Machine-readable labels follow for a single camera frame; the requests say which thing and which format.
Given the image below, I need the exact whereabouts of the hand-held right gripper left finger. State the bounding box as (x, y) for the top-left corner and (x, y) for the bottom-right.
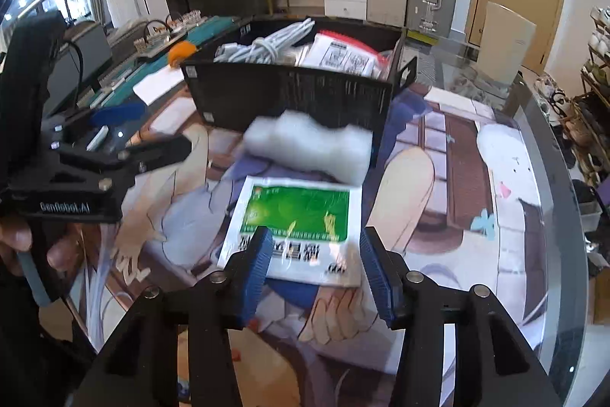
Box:
(71, 226), (275, 407)

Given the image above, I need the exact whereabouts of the wicker basket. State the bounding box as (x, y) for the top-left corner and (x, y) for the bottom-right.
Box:
(135, 19), (175, 55)

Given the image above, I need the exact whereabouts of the white flat panel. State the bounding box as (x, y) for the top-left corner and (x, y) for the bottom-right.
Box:
(480, 2), (538, 79)

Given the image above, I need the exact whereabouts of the black cardboard box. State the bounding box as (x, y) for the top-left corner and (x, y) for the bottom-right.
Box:
(180, 17), (419, 164)

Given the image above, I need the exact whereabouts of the green and white packet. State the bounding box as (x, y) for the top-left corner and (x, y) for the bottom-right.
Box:
(217, 175), (364, 288)

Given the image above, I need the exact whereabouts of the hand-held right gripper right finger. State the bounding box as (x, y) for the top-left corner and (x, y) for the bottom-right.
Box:
(358, 227), (563, 407)

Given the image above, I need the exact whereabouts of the white foam piece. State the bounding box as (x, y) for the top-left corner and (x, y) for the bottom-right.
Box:
(243, 110), (374, 187)

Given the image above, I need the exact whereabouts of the orange round object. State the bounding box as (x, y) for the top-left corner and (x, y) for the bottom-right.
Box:
(168, 41), (199, 69)

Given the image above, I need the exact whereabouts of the white paper sheet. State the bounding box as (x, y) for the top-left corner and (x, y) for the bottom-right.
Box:
(133, 68), (188, 105)

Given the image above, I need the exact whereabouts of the white cable bundle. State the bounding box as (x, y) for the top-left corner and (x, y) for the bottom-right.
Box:
(214, 18), (318, 65)

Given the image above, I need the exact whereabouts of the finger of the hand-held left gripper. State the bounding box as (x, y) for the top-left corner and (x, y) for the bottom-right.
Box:
(45, 102), (147, 138)
(52, 134), (194, 186)

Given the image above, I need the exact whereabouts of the printed table mat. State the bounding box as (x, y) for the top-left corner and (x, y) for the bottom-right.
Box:
(86, 83), (554, 407)

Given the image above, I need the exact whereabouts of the person's left hand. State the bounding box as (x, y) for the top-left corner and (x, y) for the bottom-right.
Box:
(0, 212), (87, 273)

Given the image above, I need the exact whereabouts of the shoe rack with shoes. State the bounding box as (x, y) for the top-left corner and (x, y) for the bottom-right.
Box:
(536, 6), (610, 172)

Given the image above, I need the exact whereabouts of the metal shoe rack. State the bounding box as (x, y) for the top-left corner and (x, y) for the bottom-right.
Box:
(548, 6), (610, 180)

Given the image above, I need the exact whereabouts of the red and white packet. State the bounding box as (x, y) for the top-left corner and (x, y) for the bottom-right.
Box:
(298, 30), (394, 82)

